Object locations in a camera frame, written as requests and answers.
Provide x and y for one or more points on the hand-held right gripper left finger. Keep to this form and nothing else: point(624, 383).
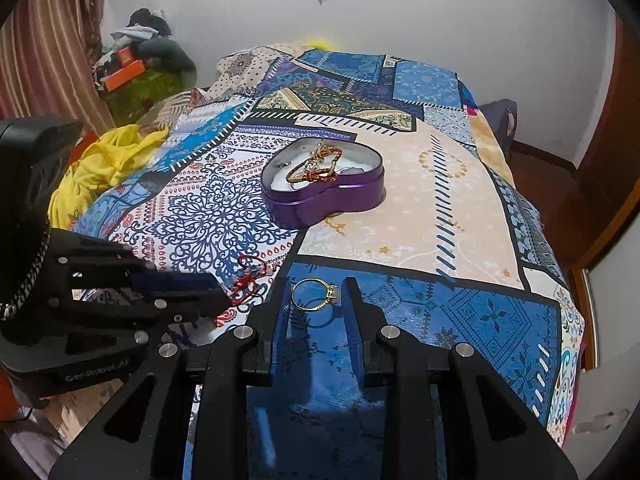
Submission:
point(280, 330)

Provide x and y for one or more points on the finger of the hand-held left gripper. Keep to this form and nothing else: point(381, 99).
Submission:
point(165, 281)
point(190, 305)

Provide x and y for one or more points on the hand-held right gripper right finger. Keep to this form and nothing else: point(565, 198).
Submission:
point(356, 330)

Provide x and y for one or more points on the purple heart-shaped tin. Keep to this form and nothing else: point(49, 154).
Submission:
point(320, 205)

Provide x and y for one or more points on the yellow blanket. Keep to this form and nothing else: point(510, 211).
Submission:
point(100, 170)

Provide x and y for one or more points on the orange box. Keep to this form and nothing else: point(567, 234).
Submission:
point(125, 75)

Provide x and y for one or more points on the brown striped curtain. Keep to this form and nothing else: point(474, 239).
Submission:
point(45, 35)

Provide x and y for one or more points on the green cloth-covered stand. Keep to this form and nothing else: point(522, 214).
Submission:
point(145, 95)

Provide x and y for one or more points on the striped patterned quilt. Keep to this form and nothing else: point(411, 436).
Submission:
point(175, 105)

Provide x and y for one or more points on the blue patchwork bedsheet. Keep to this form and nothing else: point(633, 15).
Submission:
point(450, 200)

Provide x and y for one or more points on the pile of clothes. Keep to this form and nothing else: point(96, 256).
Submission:
point(150, 30)

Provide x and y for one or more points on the dark bag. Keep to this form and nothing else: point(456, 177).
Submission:
point(502, 125)

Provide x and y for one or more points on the brown wooden door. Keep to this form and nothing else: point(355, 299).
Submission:
point(620, 160)

